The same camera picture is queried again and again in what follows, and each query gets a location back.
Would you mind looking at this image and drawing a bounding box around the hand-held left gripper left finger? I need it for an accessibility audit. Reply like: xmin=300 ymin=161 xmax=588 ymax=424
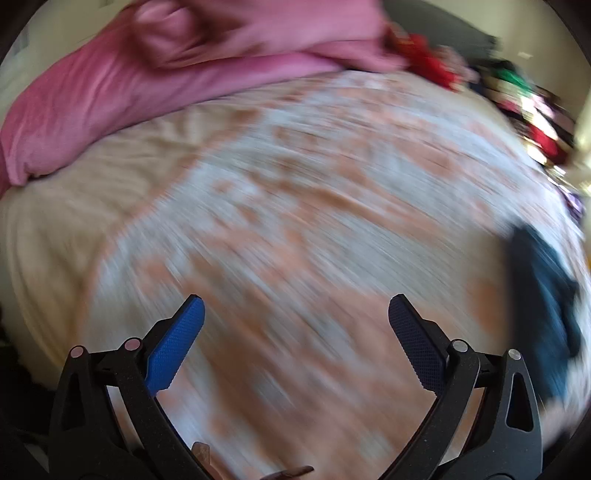
xmin=48 ymin=294 xmax=217 ymax=480

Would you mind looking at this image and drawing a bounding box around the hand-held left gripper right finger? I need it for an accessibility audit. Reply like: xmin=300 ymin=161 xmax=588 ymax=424
xmin=388 ymin=294 xmax=546 ymax=480

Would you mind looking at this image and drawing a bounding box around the blue denim pants lace trim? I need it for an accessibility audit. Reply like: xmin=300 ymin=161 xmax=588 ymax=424
xmin=505 ymin=223 xmax=583 ymax=403

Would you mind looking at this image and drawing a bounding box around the peach floral blanket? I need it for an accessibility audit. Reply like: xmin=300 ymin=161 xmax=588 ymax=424
xmin=0 ymin=68 xmax=590 ymax=480

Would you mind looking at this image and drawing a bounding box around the pile of folded clothes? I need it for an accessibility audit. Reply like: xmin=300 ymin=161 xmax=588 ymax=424
xmin=479 ymin=59 xmax=579 ymax=168

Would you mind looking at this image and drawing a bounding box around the pink duvet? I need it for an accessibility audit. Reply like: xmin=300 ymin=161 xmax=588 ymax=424
xmin=0 ymin=0 xmax=408 ymax=195

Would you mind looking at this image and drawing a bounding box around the red patterned cloth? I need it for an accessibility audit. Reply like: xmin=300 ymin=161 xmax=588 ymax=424
xmin=385 ymin=23 xmax=468 ymax=92

